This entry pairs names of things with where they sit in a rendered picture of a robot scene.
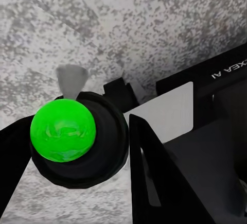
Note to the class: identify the insectifuge atomizer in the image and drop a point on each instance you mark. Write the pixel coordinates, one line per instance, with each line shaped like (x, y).
(80, 139)

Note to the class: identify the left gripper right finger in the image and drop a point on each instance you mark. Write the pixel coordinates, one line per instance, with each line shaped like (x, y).
(179, 203)

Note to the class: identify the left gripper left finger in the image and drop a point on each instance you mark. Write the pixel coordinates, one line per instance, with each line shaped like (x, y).
(14, 156)

